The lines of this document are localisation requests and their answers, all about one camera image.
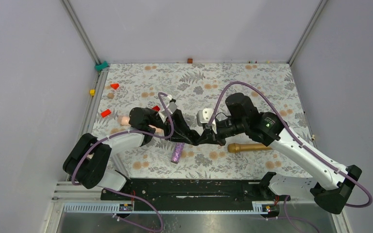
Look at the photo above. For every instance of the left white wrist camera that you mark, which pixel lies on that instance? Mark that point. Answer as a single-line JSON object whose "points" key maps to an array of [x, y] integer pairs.
{"points": [[170, 108]]}

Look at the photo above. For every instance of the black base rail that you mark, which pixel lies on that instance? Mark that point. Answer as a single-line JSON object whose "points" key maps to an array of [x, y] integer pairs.
{"points": [[186, 195]]}

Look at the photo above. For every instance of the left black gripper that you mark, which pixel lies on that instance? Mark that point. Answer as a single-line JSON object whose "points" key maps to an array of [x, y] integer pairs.
{"points": [[181, 132]]}

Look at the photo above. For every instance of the red triangular block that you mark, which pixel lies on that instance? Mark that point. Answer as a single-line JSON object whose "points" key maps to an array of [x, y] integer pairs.
{"points": [[114, 86]]}

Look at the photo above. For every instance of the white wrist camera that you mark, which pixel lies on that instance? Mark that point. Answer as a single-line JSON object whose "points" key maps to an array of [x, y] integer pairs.
{"points": [[203, 119], [170, 108]]}

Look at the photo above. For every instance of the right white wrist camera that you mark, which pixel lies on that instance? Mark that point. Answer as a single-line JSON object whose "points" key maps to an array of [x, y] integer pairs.
{"points": [[203, 119]]}

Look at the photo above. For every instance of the red rectangular block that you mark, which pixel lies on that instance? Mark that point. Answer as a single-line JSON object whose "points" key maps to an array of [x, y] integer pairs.
{"points": [[106, 113]]}

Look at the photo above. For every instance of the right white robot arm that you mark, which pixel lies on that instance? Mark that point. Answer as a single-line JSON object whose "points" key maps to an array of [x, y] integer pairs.
{"points": [[330, 184]]}

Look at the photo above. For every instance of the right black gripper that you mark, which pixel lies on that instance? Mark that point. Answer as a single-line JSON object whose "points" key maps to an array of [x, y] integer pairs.
{"points": [[210, 137]]}

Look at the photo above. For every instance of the gold microphone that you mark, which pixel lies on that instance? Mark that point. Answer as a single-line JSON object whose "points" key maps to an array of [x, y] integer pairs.
{"points": [[236, 147]]}

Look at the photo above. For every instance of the floral table mat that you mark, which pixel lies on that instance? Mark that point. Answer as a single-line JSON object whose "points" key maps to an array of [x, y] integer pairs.
{"points": [[195, 87]]}

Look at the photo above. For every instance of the teal clamp block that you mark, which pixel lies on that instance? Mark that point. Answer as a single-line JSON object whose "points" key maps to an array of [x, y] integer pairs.
{"points": [[102, 66]]}

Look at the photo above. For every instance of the peach pink microphone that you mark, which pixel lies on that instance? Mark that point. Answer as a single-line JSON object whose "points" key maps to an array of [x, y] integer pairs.
{"points": [[124, 121]]}

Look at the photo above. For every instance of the yellow cube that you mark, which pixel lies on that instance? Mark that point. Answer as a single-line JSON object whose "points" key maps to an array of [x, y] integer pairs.
{"points": [[92, 92]]}

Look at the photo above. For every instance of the purple glitter microphone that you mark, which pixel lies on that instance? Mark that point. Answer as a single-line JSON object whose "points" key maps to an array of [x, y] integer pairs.
{"points": [[177, 152]]}

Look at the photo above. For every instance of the red toy block tray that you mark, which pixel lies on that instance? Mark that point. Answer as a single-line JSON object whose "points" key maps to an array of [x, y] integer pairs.
{"points": [[156, 108]]}

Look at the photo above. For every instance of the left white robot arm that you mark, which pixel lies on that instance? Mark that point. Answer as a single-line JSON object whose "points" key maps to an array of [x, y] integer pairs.
{"points": [[87, 162]]}

